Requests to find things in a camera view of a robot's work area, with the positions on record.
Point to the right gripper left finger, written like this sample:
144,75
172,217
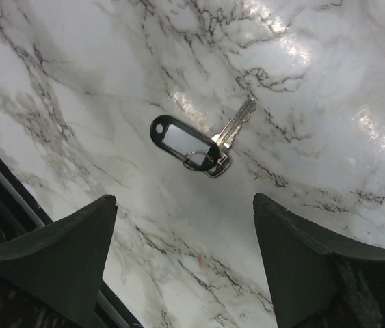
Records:
51,277

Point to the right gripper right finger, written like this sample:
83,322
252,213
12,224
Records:
316,277

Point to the black key tag with key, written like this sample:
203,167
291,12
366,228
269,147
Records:
196,151

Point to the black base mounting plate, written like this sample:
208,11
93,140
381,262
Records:
21,214

